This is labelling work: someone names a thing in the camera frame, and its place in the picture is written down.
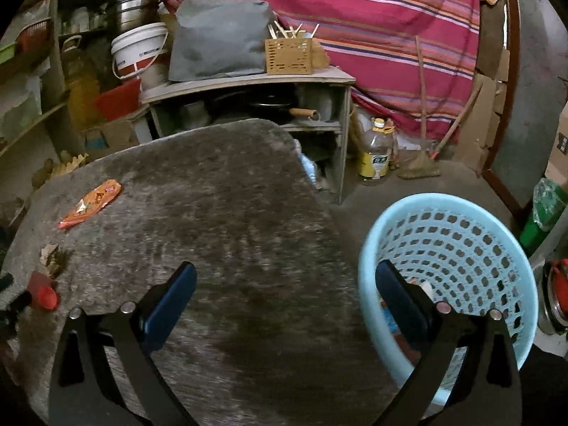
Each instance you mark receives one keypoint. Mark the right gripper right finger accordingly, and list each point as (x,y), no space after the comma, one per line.
(487,390)

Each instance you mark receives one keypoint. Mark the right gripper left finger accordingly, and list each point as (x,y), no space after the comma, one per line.
(83,390)

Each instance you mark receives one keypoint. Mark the small red cap piece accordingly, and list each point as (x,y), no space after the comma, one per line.
(42,289)

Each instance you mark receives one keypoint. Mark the dry leaf scrap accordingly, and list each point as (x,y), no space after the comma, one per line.
(52,259)

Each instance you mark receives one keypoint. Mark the orange snack wrapper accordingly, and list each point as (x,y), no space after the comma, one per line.
(91,204)

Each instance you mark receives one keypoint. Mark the light blue plastic basket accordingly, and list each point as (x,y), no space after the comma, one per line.
(466,255)

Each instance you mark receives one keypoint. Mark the green plastic bag bin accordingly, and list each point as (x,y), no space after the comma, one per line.
(549,202)

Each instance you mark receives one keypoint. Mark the red plastic tub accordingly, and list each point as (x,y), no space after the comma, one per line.
(121,101)

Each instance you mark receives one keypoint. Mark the cardboard box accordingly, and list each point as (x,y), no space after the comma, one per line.
(557,167)

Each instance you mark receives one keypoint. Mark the oil bottle yellow label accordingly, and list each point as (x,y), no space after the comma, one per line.
(377,150)

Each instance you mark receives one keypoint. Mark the white plastic bucket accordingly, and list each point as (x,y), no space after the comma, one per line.
(136,50)

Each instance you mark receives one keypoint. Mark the low wooden shelf table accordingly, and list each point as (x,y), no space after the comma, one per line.
(313,108)

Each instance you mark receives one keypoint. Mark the grey cushion bag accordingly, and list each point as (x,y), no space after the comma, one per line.
(219,39)

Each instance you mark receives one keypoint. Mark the wooden utensil holder box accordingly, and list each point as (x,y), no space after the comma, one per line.
(293,51)

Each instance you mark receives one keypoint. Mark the steel pot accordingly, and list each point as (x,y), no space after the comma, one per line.
(126,15)

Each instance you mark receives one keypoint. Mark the pink striped cloth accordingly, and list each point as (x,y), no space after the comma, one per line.
(413,61)

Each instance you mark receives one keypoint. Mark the broom with wooden handle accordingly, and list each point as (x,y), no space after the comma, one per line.
(425,165)

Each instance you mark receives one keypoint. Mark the wooden wall shelf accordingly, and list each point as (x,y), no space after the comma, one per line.
(33,90)

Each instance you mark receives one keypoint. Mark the black pan wooden handle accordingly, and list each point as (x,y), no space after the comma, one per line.
(281,113)

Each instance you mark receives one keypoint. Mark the dark door red frame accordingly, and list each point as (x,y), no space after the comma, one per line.
(536,95)

